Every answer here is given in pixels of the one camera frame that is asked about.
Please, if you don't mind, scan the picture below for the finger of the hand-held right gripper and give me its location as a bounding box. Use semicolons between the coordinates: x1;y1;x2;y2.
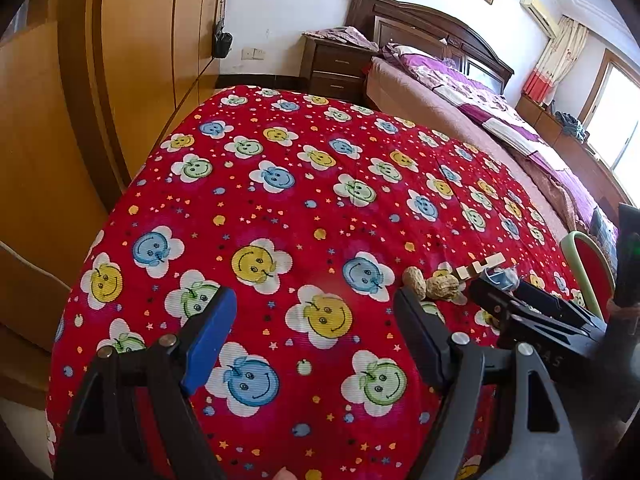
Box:
515;281;608;332
469;276;597;349

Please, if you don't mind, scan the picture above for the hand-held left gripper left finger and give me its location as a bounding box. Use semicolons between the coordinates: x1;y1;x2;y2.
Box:
54;287;238;480

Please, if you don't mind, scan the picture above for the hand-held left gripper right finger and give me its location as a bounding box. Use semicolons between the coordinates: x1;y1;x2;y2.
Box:
393;287;583;480

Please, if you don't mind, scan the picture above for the red bucket with green rim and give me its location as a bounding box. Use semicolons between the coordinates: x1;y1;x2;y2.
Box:
560;231;617;321

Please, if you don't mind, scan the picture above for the brown nut shell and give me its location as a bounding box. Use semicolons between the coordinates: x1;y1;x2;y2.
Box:
402;266;427;301
425;272;463;303

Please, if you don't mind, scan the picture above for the beige wooden block piece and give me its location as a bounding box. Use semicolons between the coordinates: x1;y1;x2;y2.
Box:
456;254;503;281

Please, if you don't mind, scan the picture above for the blue plaid cloth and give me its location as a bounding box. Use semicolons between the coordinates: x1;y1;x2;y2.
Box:
590;207;621;261

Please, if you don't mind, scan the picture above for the wooden window cabinet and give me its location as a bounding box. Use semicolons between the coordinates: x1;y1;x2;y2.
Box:
515;95;636;206

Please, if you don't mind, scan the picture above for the red smiley printed blanket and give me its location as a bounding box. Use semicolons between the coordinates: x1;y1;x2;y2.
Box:
45;85;591;480

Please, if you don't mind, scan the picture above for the blue grey clothes pile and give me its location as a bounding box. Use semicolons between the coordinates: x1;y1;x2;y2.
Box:
556;110;591;143

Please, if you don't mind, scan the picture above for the purple patchwork quilt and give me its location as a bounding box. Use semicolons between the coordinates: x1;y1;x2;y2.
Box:
382;42;601;221

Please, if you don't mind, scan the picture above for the bed with pink sheet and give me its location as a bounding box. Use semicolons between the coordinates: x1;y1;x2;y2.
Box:
365;55;621;261

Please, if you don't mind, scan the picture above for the wooden shelf unit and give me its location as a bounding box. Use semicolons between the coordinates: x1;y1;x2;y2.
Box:
0;20;133;401

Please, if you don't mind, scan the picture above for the white and red curtain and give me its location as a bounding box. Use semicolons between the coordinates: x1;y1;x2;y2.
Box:
521;15;591;106

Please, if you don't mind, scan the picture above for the dark wooden nightstand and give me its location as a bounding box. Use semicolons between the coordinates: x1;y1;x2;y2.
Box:
301;35;378;106

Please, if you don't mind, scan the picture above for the black hanging pouch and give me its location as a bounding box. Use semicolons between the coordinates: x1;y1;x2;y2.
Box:
212;20;234;57

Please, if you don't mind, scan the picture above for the wooden wardrobe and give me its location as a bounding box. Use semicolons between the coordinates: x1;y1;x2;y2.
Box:
57;0;231;196

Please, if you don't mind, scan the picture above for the dark wooden bed headboard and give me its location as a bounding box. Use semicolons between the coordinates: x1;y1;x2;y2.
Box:
350;0;515;96

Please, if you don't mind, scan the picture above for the pink clothes pile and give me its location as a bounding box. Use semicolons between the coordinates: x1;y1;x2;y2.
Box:
302;26;381;53

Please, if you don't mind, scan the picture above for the window with wooden frame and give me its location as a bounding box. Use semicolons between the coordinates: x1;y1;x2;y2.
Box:
582;49;640;186

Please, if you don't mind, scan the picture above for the wall air conditioner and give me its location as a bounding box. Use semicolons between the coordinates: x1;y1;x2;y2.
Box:
519;0;561;38

